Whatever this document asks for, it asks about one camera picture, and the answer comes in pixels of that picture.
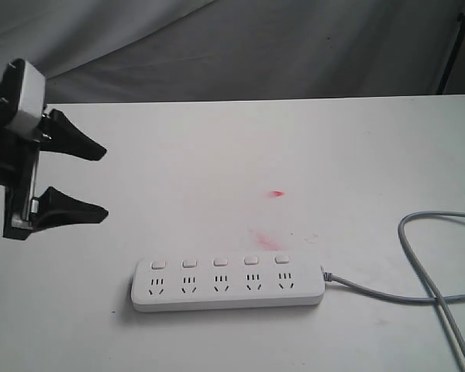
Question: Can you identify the grey power cord with plug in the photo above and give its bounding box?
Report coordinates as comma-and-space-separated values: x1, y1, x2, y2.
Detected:
321, 184, 465, 372

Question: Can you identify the white five-outlet power strip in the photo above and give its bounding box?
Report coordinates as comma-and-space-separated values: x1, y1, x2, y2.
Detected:
131, 251, 325, 313

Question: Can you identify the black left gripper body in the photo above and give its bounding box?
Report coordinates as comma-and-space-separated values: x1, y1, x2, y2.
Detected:
0, 59, 40, 240

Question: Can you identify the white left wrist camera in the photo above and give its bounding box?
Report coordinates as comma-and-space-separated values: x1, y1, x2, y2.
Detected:
5, 61, 46, 140

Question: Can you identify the black tripod stand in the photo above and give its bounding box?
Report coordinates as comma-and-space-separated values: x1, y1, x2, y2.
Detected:
435, 9, 465, 95

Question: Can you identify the grey backdrop cloth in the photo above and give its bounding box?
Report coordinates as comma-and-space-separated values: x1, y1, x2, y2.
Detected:
0, 1, 465, 104

